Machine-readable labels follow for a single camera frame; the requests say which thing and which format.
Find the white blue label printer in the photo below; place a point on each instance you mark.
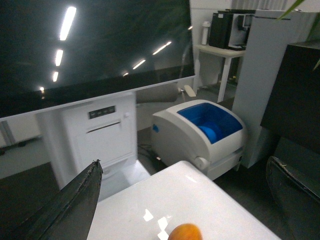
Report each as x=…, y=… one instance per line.
x=209, y=136

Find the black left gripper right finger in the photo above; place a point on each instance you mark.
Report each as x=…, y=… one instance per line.
x=297, y=196

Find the white checkout scale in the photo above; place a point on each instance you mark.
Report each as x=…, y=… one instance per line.
x=179, y=194

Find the black coffee machine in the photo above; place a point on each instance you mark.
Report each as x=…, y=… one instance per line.
x=230, y=29

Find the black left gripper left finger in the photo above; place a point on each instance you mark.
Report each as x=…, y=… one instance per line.
x=69, y=214

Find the white side table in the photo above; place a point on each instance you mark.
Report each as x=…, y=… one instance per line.
x=212, y=66

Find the dark red mango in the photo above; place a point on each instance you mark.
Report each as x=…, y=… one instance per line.
x=186, y=231

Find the black box cabinet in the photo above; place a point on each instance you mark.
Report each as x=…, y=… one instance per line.
x=293, y=108

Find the white water bottle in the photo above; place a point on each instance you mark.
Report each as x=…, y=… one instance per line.
x=205, y=32

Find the white tall cabinet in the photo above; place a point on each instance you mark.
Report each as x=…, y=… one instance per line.
x=266, y=45

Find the white POS terminal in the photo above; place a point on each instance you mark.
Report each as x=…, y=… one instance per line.
x=77, y=64

